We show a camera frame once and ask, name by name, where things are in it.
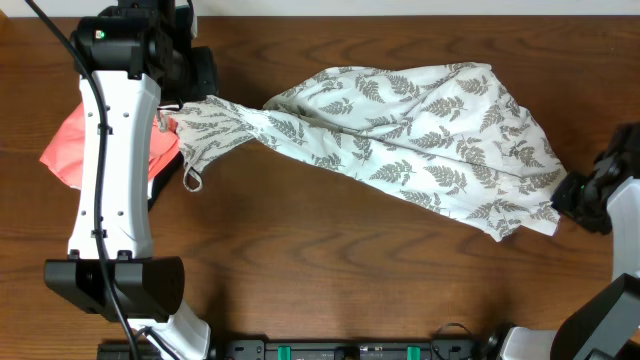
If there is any black folded garment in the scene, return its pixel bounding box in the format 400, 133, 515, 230
147, 152, 184, 210

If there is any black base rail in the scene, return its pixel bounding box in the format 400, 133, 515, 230
97, 324, 491, 360

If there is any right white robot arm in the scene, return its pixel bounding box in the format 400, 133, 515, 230
484, 123, 639, 360

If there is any pink folded garment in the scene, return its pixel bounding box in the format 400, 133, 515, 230
40, 103, 179, 190

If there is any white fern print dress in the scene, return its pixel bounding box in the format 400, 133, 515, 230
159, 62, 566, 240

